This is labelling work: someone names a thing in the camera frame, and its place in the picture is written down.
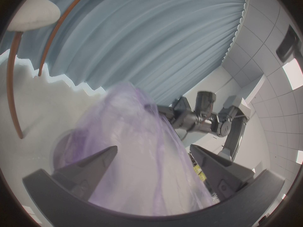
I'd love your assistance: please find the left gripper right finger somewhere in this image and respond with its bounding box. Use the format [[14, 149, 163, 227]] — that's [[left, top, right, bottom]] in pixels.
[[190, 144, 255, 202]]

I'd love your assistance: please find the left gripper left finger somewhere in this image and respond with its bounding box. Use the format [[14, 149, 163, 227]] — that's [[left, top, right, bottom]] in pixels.
[[53, 146, 118, 202]]

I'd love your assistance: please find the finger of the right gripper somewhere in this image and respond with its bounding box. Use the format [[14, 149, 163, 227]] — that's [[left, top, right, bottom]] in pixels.
[[144, 104, 176, 118]]

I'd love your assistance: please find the purple plastic bag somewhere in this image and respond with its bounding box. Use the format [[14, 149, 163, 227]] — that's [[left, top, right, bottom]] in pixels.
[[53, 82, 213, 216]]

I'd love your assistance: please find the pale blue curtain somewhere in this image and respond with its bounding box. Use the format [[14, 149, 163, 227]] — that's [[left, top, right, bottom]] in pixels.
[[0, 0, 249, 106]]

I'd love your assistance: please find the white cushioned wooden chair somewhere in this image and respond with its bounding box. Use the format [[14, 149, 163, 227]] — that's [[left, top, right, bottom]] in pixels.
[[7, 0, 112, 139]]

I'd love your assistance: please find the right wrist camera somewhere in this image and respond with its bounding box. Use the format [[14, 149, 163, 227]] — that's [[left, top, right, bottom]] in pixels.
[[195, 91, 216, 118]]

